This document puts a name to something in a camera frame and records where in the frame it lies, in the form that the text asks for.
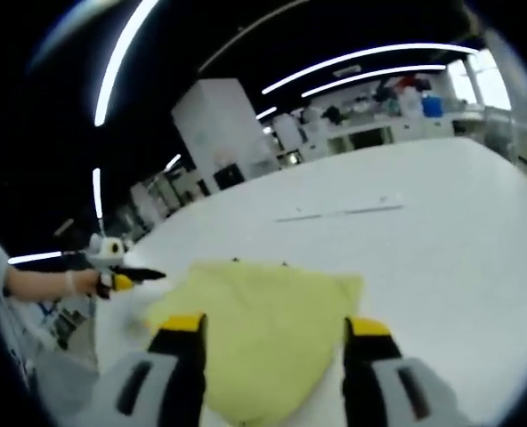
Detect yellow blue grey garment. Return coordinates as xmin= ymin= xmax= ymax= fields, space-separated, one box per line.
xmin=142 ymin=260 xmax=366 ymax=423

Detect white square pillar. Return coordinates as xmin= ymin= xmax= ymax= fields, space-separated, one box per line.
xmin=171 ymin=78 xmax=276 ymax=192

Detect person's white shirt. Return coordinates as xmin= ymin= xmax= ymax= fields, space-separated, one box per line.
xmin=0 ymin=222 xmax=40 ymax=392

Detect white counter with clutter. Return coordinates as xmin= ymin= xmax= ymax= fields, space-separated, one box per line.
xmin=274 ymin=75 xmax=458 ymax=166

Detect person's left hand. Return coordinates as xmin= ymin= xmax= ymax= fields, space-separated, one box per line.
xmin=66 ymin=270 xmax=101 ymax=297

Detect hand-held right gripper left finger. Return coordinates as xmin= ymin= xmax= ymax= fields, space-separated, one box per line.
xmin=89 ymin=313 xmax=208 ymax=427

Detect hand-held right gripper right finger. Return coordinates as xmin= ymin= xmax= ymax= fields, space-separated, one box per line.
xmin=342 ymin=316 xmax=465 ymax=427

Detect blue container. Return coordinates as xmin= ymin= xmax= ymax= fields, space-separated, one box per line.
xmin=421 ymin=95 xmax=445 ymax=117

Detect black screen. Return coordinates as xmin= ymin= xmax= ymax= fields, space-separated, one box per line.
xmin=213 ymin=163 xmax=246 ymax=190

